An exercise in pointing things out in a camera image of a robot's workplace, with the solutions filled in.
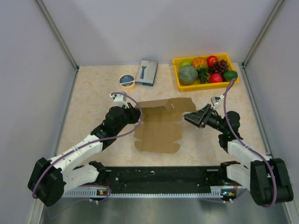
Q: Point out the dark purple grape bunch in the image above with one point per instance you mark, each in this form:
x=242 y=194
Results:
x=220 y=67

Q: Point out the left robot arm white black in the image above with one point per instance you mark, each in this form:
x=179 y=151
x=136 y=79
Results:
x=52 y=177

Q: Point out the red apple front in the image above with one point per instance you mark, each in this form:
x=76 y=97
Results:
x=215 y=78

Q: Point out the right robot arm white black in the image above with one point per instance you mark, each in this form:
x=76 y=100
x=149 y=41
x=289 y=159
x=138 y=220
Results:
x=265 y=178

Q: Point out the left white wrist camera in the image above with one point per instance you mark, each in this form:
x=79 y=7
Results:
x=119 y=99

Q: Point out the razor in blue package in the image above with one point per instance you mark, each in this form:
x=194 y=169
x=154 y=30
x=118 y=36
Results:
x=147 y=73

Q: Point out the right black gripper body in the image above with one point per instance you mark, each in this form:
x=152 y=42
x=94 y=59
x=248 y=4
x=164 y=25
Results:
x=209 y=118

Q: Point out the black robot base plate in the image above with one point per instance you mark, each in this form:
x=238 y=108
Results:
x=161 y=180

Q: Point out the small pineapple green leaves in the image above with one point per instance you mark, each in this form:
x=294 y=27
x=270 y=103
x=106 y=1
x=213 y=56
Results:
x=203 y=75

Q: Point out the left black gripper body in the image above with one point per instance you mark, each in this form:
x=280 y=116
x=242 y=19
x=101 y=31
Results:
x=129 y=116

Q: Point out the small green apple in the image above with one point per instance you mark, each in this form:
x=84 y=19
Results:
x=184 y=63

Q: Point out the brown cardboard paper box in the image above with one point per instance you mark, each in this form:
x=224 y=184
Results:
x=161 y=127

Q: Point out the green avocado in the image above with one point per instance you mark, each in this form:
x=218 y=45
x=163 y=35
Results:
x=229 y=75

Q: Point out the green round melon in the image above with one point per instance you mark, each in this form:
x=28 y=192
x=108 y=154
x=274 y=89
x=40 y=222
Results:
x=188 y=75

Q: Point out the red apple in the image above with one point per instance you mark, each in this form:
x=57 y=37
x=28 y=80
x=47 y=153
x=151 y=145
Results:
x=215 y=78
x=211 y=60

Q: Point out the red apple back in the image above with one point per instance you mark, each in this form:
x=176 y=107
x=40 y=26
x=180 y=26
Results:
x=211 y=60

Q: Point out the yellow masking tape roll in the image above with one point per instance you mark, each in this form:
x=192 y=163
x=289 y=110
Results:
x=127 y=82

